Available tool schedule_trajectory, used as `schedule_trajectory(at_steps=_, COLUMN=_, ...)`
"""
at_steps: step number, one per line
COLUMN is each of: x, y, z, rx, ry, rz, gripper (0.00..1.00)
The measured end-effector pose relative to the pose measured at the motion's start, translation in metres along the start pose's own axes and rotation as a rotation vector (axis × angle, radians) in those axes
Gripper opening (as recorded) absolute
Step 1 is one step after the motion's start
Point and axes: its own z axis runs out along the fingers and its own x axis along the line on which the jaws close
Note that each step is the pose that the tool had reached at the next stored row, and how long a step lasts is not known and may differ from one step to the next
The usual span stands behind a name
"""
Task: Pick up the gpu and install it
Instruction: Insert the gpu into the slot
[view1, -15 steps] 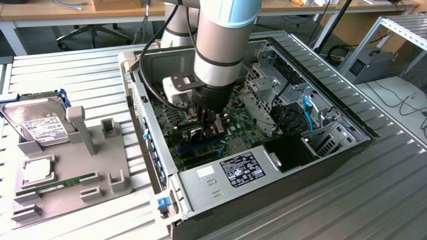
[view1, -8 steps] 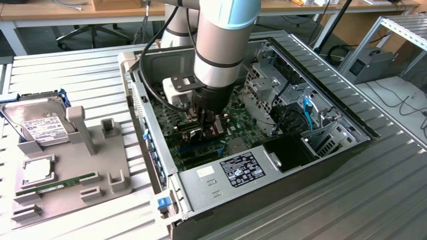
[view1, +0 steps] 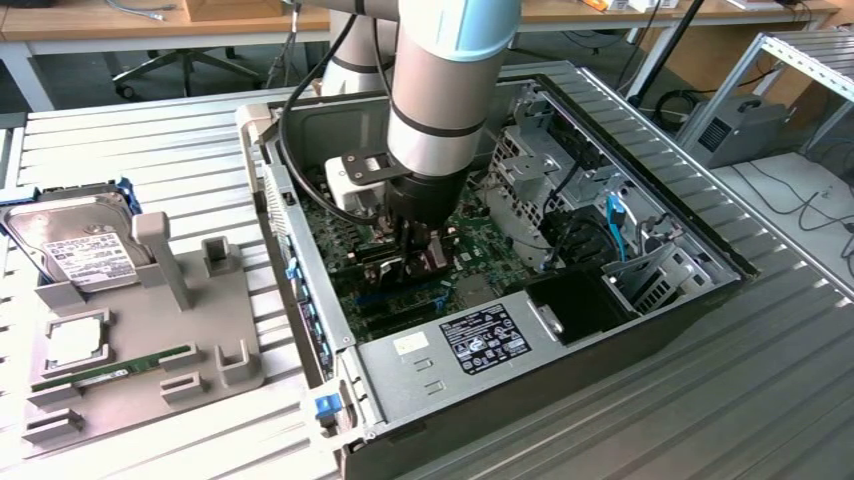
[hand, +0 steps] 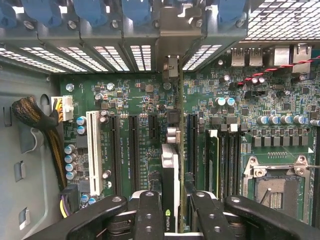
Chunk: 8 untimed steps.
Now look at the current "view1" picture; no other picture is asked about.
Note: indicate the grey slotted disk bay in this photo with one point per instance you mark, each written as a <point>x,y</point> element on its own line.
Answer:
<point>657,285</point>

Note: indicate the silver power supply with label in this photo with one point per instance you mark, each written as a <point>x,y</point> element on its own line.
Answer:
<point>414,370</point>

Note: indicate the perforated metal disk bay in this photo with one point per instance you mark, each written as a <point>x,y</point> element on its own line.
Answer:
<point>521,200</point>

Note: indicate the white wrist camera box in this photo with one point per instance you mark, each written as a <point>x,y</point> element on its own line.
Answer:
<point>354,192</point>

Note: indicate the blue case latch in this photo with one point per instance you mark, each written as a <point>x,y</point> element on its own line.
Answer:
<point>326,406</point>

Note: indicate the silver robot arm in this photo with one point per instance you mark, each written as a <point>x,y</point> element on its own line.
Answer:
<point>441,90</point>

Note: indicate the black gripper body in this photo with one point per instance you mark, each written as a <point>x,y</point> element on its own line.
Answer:
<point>428,195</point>

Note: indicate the silver CPU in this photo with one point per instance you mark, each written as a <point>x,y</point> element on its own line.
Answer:
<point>74,345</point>

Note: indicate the office chair base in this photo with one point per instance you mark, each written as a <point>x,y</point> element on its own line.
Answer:
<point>188,65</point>

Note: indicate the grey plastic parts rack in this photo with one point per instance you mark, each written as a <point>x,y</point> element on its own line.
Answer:
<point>168,325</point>

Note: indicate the beige corner fixture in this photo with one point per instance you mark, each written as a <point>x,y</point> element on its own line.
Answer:
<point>250,125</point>

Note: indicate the aluminium frame rack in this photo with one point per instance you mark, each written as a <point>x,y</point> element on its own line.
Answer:
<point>801,55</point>

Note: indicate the grey equipment box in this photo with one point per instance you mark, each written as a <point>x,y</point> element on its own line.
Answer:
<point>741,130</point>

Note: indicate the open black PC case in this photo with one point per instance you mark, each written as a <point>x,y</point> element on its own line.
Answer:
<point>535,400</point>

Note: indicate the green motherboard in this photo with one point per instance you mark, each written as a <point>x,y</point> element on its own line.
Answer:
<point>481,250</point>

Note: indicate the hard disk with blue caddy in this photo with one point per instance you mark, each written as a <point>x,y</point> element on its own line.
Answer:
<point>81,240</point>

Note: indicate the wooden desk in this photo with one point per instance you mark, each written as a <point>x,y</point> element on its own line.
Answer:
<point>81,25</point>
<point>635,17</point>

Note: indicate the small orange box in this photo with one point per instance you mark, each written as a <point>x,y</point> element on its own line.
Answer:
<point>597,4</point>

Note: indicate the black fan shroud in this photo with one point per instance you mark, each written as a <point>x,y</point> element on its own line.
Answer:
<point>575,305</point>

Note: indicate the blue expansion slot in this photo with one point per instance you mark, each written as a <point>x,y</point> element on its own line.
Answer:
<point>377,300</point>

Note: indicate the black expansion slot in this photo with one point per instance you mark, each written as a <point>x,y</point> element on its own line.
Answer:
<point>401,317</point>

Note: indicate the small white box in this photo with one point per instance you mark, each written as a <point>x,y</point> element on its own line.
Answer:
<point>641,4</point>

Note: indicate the green RAM stick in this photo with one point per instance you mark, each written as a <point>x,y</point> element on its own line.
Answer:
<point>114,372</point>

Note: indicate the black pole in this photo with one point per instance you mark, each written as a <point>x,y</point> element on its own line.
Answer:
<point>676,40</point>

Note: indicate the green graphics card black shroud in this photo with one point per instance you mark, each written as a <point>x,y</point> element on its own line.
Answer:
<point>390,274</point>

